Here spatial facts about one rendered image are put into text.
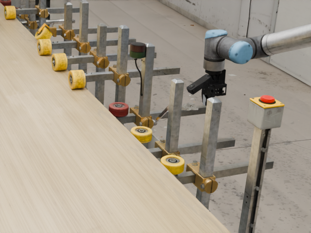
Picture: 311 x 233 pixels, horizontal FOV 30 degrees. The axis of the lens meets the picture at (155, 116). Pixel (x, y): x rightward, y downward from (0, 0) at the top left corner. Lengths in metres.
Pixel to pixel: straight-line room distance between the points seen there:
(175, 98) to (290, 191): 1.84
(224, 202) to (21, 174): 1.91
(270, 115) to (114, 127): 0.73
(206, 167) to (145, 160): 0.20
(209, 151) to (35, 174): 0.56
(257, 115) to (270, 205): 2.00
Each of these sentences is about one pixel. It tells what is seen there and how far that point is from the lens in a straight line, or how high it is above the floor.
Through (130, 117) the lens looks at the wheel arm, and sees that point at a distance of 2.37.
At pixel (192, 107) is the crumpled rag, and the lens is 2.49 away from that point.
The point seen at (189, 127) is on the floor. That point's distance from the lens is 4.48.
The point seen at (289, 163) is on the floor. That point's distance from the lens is 4.14.
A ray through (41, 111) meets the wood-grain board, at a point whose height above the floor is 0.90.
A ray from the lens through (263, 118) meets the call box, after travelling 1.60.
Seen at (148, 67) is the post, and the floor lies 1.08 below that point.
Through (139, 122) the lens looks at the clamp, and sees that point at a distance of 2.36.
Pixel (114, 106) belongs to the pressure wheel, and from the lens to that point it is 2.33.
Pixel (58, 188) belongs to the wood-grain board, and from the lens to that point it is 1.75.
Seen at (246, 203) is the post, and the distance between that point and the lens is 1.76.
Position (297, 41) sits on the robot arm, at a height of 1.23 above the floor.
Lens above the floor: 1.78
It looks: 23 degrees down
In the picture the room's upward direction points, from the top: 5 degrees clockwise
